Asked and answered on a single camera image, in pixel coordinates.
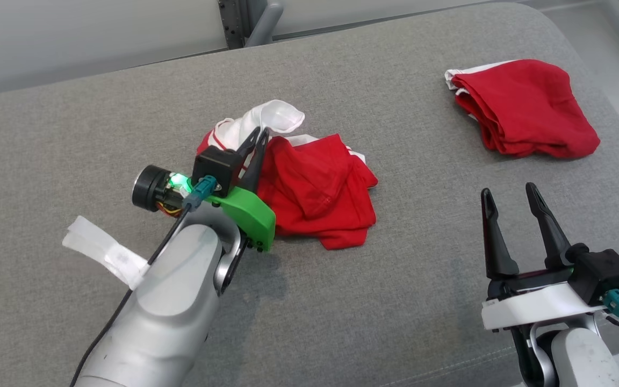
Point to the red shorts with Bulls print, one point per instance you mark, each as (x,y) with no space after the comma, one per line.
(530,107)

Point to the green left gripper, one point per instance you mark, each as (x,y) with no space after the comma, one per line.
(250,215)

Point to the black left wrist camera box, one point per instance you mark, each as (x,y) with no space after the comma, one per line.
(215,166)

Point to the teal left camera connector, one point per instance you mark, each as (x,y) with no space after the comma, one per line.
(201,192)

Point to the red jersey with white sleeves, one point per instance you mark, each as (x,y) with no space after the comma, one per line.
(315,188)

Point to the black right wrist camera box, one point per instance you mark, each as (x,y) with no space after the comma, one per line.
(605,274)

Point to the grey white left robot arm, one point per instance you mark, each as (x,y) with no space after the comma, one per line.
(175,312)

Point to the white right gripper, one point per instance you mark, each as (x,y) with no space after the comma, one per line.
(535,309)

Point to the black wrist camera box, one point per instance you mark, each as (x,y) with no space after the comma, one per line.
(215,166)
(605,274)

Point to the grey metal post with bracket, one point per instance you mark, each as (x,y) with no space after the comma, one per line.
(245,19)

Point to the white tape tag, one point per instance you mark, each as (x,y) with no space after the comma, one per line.
(105,252)

